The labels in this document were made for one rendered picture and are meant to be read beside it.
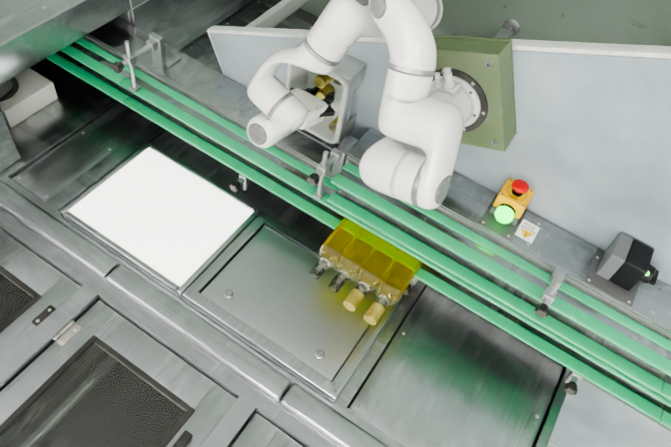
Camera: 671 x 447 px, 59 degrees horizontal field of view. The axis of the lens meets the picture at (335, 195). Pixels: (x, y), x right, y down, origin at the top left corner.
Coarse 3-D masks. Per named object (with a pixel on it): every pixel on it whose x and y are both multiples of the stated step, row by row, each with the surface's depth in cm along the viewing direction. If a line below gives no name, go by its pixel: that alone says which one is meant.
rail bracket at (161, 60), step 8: (152, 40) 169; (160, 40) 169; (128, 48) 161; (144, 48) 167; (152, 48) 169; (160, 48) 170; (128, 56) 163; (136, 56) 165; (152, 56) 175; (160, 56) 173; (168, 56) 180; (176, 56) 181; (120, 64) 161; (128, 64) 164; (160, 64) 175; (168, 64) 178; (136, 88) 172
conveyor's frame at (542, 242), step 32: (96, 32) 184; (128, 32) 186; (192, 64) 180; (192, 96) 173; (224, 96) 173; (320, 160) 162; (352, 160) 152; (448, 192) 148; (480, 192) 149; (480, 224) 142; (544, 224) 145; (544, 256) 139; (576, 256) 140; (640, 288) 136; (640, 320) 133
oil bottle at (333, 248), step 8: (344, 224) 153; (352, 224) 153; (336, 232) 151; (344, 232) 151; (352, 232) 152; (328, 240) 149; (336, 240) 149; (344, 240) 150; (352, 240) 151; (320, 248) 149; (328, 248) 148; (336, 248) 148; (344, 248) 149; (320, 256) 148; (328, 256) 147; (336, 256) 147; (336, 264) 149
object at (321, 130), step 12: (288, 72) 150; (300, 72) 154; (312, 72) 156; (288, 84) 153; (300, 84) 157; (312, 84) 159; (336, 96) 156; (336, 108) 159; (324, 120) 162; (312, 132) 160; (324, 132) 160; (336, 132) 154
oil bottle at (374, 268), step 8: (384, 240) 151; (376, 248) 150; (384, 248) 150; (392, 248) 150; (376, 256) 148; (384, 256) 148; (392, 256) 149; (368, 264) 146; (376, 264) 147; (384, 264) 147; (360, 272) 145; (368, 272) 145; (376, 272) 145; (384, 272) 146; (360, 280) 145; (368, 280) 144; (376, 280) 144; (368, 288) 145; (376, 288) 147
